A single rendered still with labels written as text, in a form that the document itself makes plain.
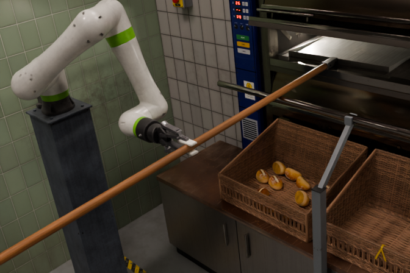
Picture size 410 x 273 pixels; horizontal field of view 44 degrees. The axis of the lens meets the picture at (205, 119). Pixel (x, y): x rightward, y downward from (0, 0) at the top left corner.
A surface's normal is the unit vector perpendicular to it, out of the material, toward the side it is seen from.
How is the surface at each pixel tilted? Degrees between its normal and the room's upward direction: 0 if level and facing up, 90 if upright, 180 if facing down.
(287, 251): 90
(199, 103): 90
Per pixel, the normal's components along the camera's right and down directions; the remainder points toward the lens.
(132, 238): -0.11, -0.90
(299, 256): -0.72, 0.37
